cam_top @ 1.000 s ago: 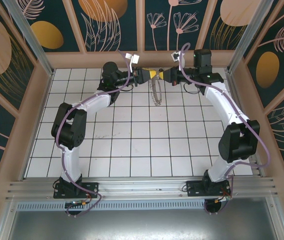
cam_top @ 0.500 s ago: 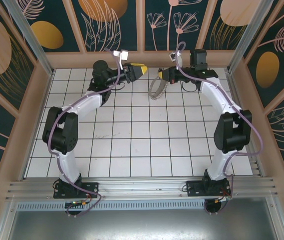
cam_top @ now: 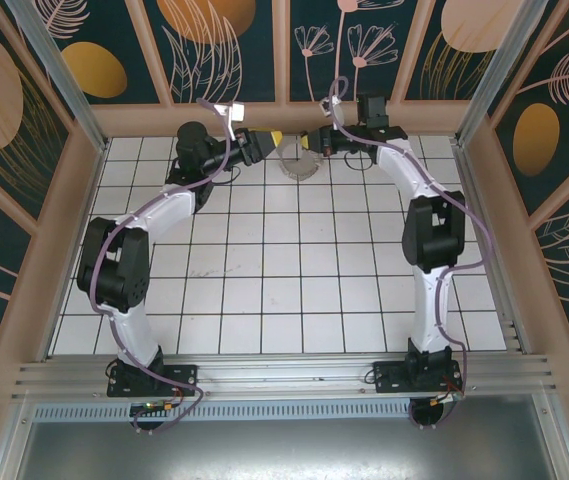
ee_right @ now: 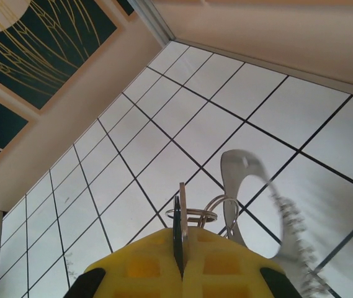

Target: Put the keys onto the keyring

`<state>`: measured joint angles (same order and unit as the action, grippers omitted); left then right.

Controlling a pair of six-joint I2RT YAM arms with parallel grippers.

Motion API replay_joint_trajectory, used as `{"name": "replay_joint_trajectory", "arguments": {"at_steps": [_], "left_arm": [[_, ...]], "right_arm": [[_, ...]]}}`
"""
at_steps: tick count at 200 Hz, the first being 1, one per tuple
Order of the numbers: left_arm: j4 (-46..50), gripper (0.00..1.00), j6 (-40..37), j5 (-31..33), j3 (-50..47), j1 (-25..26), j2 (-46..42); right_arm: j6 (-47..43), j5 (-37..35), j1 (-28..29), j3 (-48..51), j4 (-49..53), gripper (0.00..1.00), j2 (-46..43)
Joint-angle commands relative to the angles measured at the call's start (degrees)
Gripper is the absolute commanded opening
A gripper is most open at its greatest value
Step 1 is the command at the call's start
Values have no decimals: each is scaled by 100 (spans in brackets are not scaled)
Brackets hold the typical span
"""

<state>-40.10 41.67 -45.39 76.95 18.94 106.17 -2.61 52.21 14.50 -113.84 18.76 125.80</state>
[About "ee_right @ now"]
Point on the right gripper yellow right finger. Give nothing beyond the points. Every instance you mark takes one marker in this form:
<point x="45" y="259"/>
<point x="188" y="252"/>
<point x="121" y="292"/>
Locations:
<point x="226" y="270"/>

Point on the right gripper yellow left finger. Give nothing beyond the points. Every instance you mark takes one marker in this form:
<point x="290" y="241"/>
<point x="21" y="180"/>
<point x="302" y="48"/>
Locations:
<point x="139" y="267"/>

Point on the black-headed key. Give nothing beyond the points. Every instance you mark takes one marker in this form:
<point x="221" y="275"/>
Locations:
<point x="179" y="236"/>

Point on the metal numbered plate with rings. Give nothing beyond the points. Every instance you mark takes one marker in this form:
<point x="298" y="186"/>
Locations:
<point x="230" y="174"/>

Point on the aluminium corner post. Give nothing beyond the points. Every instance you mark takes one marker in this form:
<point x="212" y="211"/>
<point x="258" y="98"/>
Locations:
<point x="156" y="23"/>

